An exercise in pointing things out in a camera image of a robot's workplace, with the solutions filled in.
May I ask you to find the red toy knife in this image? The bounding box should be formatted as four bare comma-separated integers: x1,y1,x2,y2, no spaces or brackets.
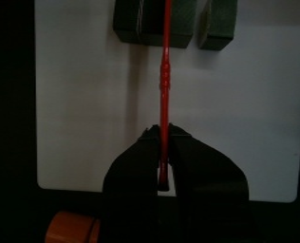
156,0,175,192

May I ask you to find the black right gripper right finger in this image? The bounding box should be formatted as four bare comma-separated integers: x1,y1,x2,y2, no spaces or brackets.
168,122,259,243

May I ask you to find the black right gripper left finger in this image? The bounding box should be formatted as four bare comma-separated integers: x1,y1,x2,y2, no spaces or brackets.
100,123,175,243

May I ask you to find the orange cylindrical toy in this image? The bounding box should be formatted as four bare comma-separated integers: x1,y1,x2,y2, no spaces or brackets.
43,210,102,243

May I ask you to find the dark green sushi piece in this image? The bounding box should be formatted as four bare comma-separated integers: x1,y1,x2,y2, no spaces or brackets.
196,0,238,51
112,0,143,45

